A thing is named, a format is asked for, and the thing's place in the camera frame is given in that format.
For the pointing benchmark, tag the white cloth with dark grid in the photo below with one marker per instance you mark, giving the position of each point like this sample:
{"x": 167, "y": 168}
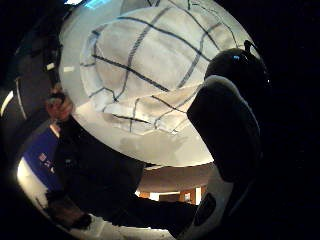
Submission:
{"x": 150, "y": 66}

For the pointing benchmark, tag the blue banner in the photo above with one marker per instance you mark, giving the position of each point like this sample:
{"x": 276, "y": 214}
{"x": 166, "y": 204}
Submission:
{"x": 41, "y": 156}

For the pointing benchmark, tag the person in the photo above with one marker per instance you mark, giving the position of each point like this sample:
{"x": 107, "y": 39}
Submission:
{"x": 100, "y": 173}

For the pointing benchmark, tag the wooden cabinet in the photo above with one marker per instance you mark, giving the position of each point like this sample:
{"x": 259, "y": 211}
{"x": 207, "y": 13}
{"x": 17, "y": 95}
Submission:
{"x": 186, "y": 196}

